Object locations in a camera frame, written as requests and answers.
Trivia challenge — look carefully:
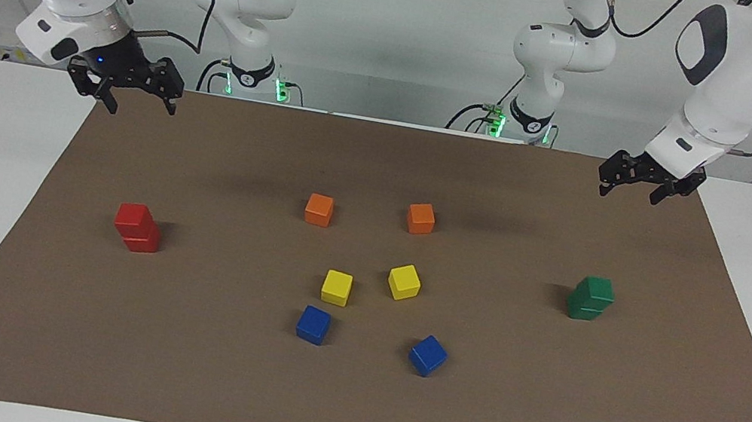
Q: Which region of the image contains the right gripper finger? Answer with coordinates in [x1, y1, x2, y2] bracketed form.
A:
[60, 57, 126, 116]
[145, 56, 189, 118]

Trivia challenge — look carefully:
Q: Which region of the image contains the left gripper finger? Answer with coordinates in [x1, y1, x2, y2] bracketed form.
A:
[594, 147, 637, 202]
[647, 162, 709, 214]

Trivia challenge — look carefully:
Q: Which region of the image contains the green wooden cube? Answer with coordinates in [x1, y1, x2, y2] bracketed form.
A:
[563, 293, 606, 325]
[574, 274, 619, 313]

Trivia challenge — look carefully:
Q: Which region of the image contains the red wooden cube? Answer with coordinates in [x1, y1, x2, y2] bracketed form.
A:
[112, 200, 158, 241]
[121, 223, 164, 257]

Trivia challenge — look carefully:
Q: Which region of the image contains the orange wooden cube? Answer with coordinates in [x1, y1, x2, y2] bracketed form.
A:
[302, 191, 336, 229]
[405, 200, 439, 238]

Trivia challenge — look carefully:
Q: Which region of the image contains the yellow wooden cube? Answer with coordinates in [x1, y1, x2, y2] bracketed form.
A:
[319, 268, 355, 309]
[384, 261, 425, 304]

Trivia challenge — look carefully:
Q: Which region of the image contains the blue wooden cube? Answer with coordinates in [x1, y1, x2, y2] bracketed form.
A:
[405, 332, 451, 381]
[293, 303, 334, 348]

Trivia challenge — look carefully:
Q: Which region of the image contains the brown table mat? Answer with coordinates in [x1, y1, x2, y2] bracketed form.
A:
[0, 57, 752, 422]

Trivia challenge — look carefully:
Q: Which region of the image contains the black right base cable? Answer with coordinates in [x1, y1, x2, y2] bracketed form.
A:
[196, 54, 232, 96]

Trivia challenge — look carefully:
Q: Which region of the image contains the black base cable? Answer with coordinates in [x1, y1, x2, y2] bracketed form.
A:
[196, 54, 232, 96]
[445, 64, 525, 142]

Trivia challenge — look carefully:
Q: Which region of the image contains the white wall box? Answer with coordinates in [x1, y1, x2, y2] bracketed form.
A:
[0, 20, 41, 66]

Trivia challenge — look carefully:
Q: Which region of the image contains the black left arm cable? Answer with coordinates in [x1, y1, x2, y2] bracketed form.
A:
[581, 0, 752, 158]

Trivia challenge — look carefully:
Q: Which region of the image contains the black left base cable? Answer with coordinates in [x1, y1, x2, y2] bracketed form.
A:
[445, 64, 525, 142]

